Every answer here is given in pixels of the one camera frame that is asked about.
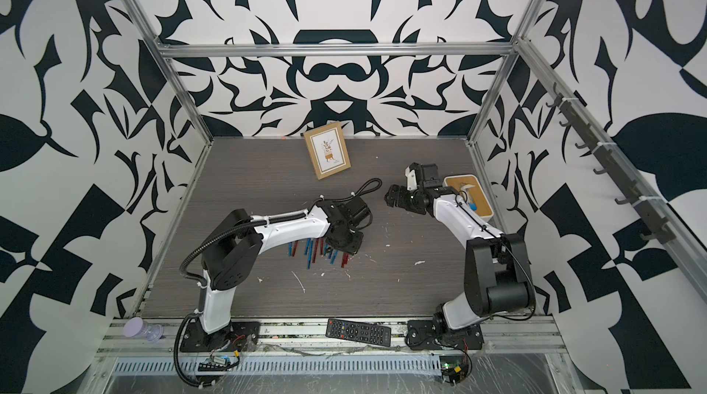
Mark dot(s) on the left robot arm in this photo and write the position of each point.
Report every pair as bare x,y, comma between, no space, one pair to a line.
225,259

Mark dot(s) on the black wall hook rail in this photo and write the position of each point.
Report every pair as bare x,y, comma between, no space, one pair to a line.
615,164

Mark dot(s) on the wooden picture frame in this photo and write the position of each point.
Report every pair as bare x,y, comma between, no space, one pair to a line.
327,150

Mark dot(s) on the red knife capped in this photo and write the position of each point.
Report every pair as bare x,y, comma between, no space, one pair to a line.
316,250

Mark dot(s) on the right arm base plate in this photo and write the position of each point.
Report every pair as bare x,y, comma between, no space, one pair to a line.
427,335

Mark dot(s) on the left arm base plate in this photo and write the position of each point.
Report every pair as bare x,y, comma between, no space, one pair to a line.
238,336

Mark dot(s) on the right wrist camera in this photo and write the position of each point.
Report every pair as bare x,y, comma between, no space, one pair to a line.
411,179

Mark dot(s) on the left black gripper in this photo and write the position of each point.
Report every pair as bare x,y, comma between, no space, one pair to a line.
356,247

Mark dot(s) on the white cable duct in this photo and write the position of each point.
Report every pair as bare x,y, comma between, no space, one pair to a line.
263,365

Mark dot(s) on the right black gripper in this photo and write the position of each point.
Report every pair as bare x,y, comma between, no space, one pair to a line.
400,199

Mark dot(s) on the black remote control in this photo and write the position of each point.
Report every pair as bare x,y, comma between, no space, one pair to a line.
360,332

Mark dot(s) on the white box with wooden lid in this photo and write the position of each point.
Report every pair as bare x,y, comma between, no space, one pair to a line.
471,191

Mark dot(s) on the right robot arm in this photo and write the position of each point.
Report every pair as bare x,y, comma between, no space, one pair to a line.
497,277

